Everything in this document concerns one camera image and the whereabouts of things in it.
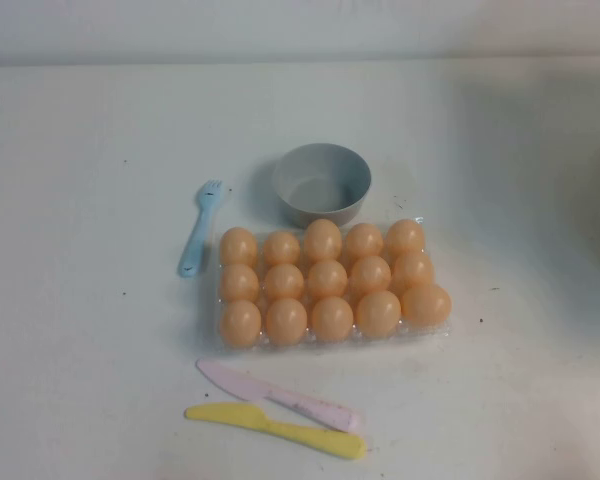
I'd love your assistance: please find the clear plastic egg tray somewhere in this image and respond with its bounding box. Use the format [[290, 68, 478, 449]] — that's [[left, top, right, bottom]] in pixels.
[[214, 215, 454, 354]]

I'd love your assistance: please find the grey round bowl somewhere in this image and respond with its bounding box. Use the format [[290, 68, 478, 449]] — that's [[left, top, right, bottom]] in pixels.
[[272, 143, 373, 229]]

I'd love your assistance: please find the orange plastic egg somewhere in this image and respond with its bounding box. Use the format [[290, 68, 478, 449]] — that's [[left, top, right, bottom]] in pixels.
[[219, 263, 260, 302], [349, 255, 392, 296], [344, 222, 384, 262], [384, 218, 427, 259], [218, 226, 259, 267], [265, 297, 309, 346], [302, 218, 343, 262], [307, 258, 349, 299], [356, 289, 402, 337], [392, 250, 436, 291], [219, 299, 263, 347], [262, 230, 302, 267], [311, 295, 355, 344], [264, 263, 306, 301], [401, 283, 453, 324]]

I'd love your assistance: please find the light blue plastic fork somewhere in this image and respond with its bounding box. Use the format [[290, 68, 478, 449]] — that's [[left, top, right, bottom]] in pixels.
[[178, 178, 218, 279]]

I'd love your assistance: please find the yellow plastic knife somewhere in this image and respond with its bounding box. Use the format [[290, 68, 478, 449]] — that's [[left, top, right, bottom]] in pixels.
[[183, 402, 368, 460]]

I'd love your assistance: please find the pink plastic knife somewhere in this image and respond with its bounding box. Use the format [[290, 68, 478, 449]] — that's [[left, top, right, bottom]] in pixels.
[[196, 358, 364, 434]]

